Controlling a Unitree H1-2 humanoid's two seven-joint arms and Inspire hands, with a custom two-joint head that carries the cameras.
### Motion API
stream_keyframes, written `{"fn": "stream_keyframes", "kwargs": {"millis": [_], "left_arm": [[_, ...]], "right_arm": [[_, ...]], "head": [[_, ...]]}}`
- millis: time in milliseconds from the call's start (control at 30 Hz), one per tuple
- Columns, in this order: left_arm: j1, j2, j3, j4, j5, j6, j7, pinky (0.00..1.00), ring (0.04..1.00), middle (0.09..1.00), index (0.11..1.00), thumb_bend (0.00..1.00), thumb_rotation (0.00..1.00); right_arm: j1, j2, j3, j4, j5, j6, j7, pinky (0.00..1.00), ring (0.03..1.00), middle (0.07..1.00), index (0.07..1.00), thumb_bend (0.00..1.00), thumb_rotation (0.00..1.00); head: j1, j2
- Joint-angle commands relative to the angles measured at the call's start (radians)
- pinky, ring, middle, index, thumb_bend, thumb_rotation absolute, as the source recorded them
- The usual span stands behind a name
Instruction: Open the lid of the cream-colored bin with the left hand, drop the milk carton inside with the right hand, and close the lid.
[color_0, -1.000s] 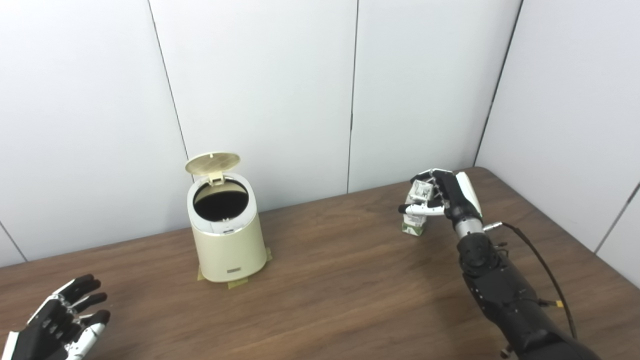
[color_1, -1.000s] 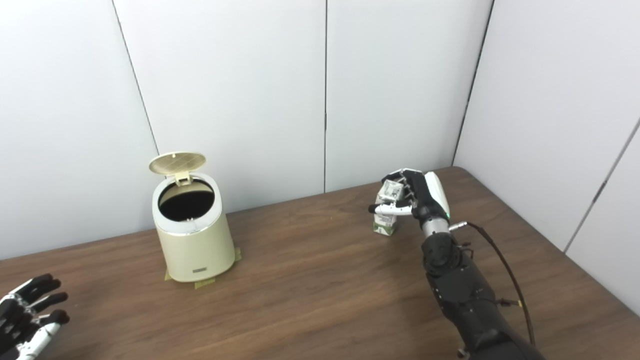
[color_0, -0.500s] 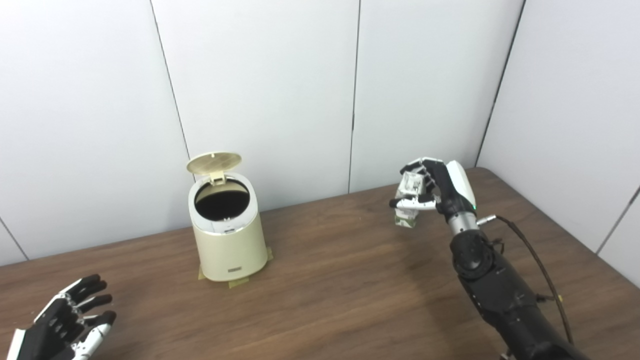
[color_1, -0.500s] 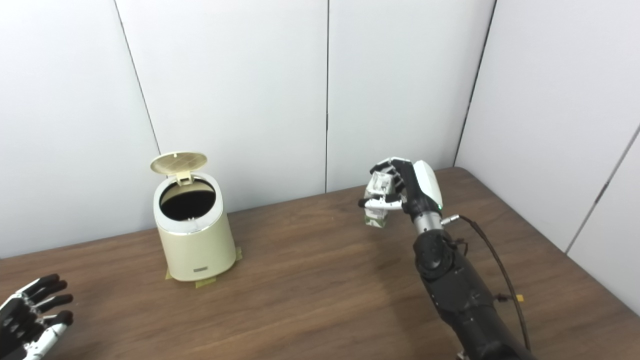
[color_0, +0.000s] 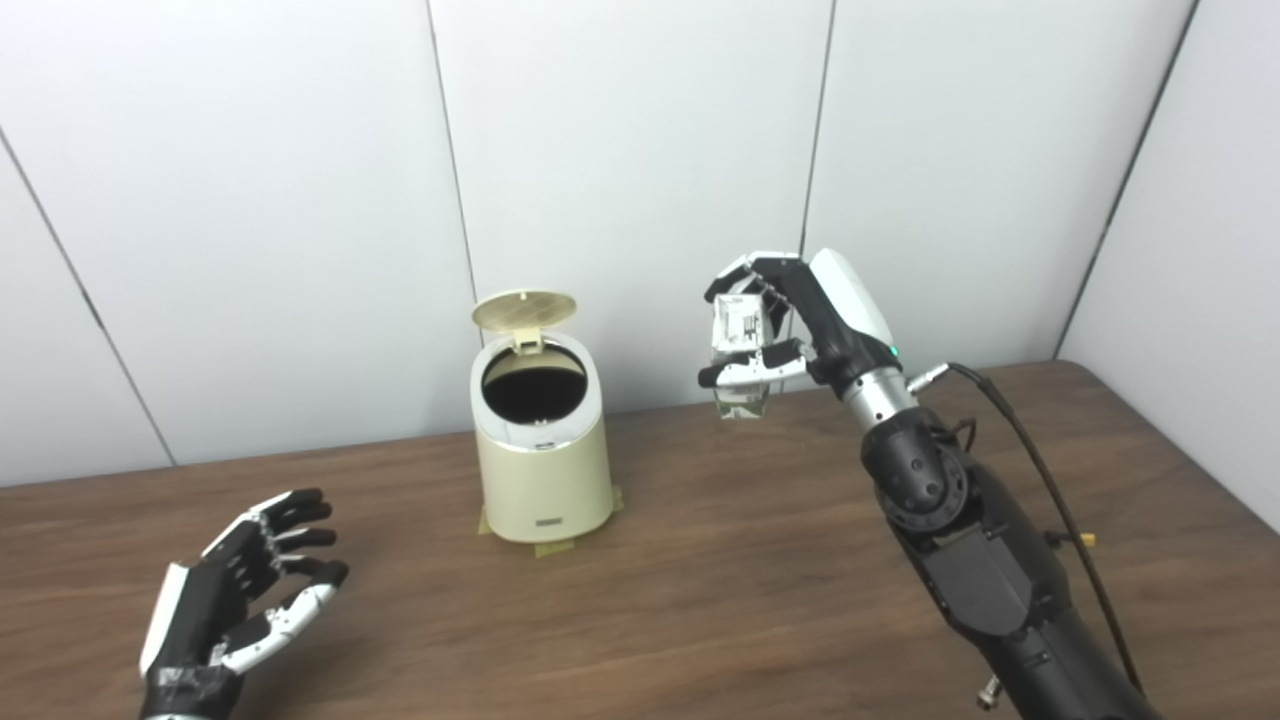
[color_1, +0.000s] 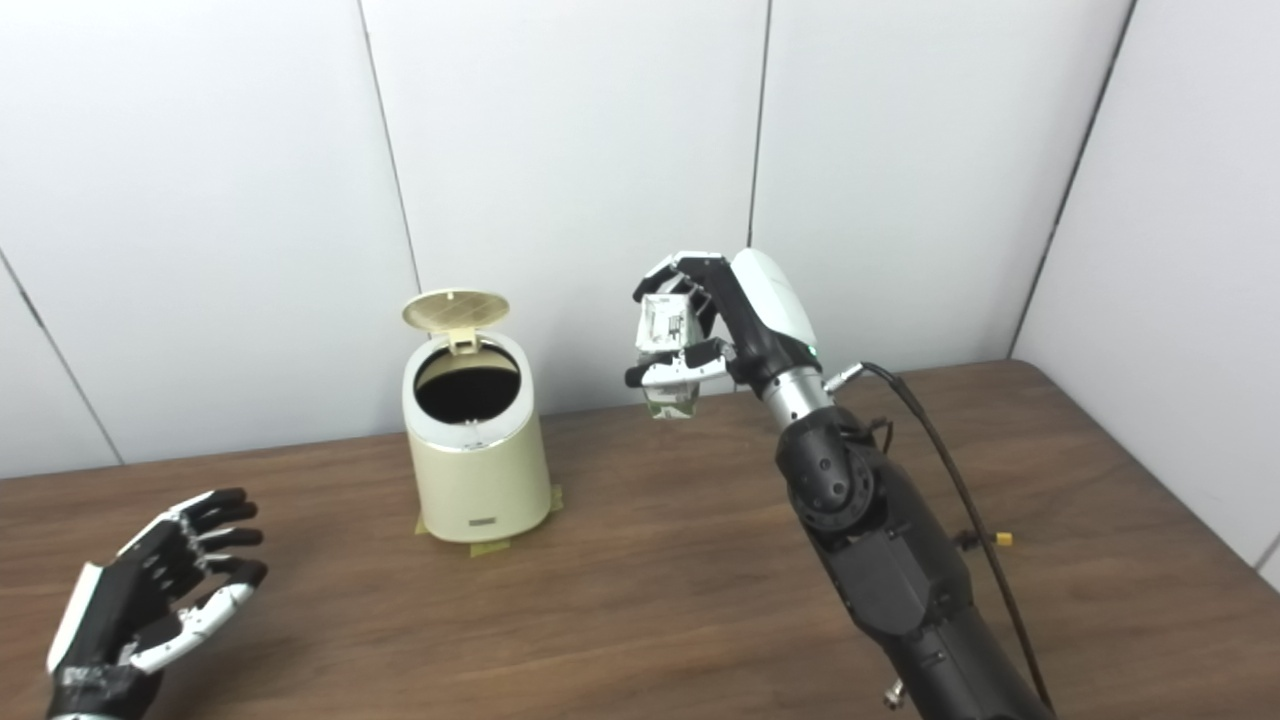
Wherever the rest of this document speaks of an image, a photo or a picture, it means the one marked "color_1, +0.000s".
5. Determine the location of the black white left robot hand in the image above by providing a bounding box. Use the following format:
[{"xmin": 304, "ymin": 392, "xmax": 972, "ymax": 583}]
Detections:
[{"xmin": 45, "ymin": 488, "xmax": 269, "ymax": 719}]

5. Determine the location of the cream round bin lid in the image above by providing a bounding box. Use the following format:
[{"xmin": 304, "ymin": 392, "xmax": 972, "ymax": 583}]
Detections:
[{"xmin": 402, "ymin": 289, "xmax": 510, "ymax": 357}]

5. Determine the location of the cream-colored bin body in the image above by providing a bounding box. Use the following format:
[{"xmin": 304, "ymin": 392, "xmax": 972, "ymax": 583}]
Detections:
[{"xmin": 402, "ymin": 333, "xmax": 553, "ymax": 544}]

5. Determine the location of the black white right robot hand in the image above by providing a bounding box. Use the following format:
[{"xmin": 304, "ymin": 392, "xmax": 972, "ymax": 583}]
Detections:
[{"xmin": 625, "ymin": 248, "xmax": 823, "ymax": 401}]

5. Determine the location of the white green milk carton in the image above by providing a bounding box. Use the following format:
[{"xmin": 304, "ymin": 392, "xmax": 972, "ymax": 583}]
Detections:
[{"xmin": 638, "ymin": 293, "xmax": 703, "ymax": 421}]

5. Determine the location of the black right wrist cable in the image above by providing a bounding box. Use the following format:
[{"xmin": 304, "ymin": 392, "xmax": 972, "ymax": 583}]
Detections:
[{"xmin": 822, "ymin": 362, "xmax": 1056, "ymax": 713}]

